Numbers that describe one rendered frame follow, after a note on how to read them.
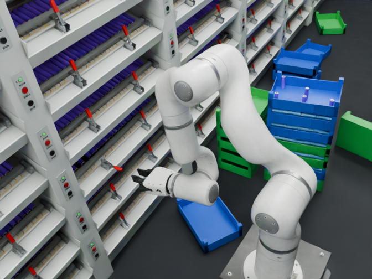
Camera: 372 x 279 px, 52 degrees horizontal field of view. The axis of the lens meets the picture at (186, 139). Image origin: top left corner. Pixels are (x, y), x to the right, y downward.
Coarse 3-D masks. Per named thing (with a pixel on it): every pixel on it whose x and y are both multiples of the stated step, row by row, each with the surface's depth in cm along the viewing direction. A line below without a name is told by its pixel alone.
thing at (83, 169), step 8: (152, 104) 173; (144, 112) 170; (136, 120) 166; (128, 128) 163; (120, 136) 159; (112, 144) 156; (104, 152) 153; (96, 160) 150; (80, 168) 145; (88, 168) 147; (80, 176) 145
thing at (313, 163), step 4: (300, 156) 187; (304, 160) 187; (308, 160) 186; (312, 160) 186; (316, 160) 185; (320, 160) 184; (324, 160) 183; (308, 164) 188; (312, 164) 187; (316, 164) 186; (320, 164) 186; (324, 164) 184; (320, 168) 187; (324, 168) 186
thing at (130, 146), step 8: (152, 96) 180; (152, 120) 170; (160, 120) 171; (152, 128) 167; (136, 136) 163; (144, 136) 164; (128, 144) 159; (136, 144) 160; (96, 152) 154; (120, 152) 156; (128, 152) 157; (112, 160) 153; (120, 160) 154; (96, 168) 149; (112, 168) 151; (96, 176) 147; (104, 176) 148; (80, 184) 143; (88, 184) 144; (96, 184) 145; (88, 192) 142
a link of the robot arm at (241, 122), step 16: (224, 48) 96; (224, 64) 93; (240, 64) 97; (224, 80) 94; (240, 80) 97; (224, 96) 100; (240, 96) 96; (224, 112) 98; (240, 112) 95; (256, 112) 97; (224, 128) 98; (240, 128) 95; (256, 128) 95; (240, 144) 97; (256, 144) 96; (272, 144) 97; (256, 160) 98; (272, 160) 99; (288, 160) 101; (272, 176) 105; (304, 176) 101
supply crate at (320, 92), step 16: (288, 80) 185; (304, 80) 182; (320, 80) 179; (272, 96) 171; (288, 96) 180; (320, 96) 178; (336, 96) 176; (304, 112) 170; (320, 112) 167; (336, 112) 164
